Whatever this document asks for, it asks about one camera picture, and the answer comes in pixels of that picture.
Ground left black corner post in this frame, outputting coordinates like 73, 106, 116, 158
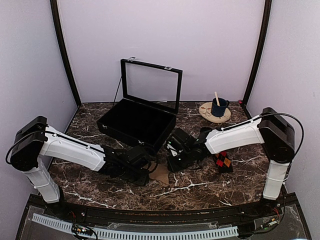
50, 0, 82, 108

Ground dark blue mug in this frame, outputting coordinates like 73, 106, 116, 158
211, 97, 230, 117

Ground right black corner post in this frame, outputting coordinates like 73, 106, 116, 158
241, 0, 273, 108

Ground black display box with lid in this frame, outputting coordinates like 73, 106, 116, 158
97, 59, 183, 156

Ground brown ribbed sock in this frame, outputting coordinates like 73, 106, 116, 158
149, 162, 170, 187

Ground argyle patterned sock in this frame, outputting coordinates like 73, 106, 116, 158
212, 151, 233, 174

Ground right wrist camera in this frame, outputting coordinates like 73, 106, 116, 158
165, 128, 196, 156

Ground black front rail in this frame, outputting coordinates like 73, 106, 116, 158
55, 201, 283, 225

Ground black corner post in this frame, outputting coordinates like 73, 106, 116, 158
50, 0, 82, 108
241, 0, 273, 108

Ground white slotted cable duct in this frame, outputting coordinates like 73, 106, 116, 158
31, 213, 239, 240

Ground beige patterned saucer plate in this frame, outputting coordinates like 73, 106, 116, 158
198, 102, 232, 124

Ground wooden stick in mug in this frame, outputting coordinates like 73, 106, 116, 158
214, 91, 220, 107

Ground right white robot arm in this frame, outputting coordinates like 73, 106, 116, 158
165, 107, 300, 217

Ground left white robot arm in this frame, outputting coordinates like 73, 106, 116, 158
5, 116, 155, 218

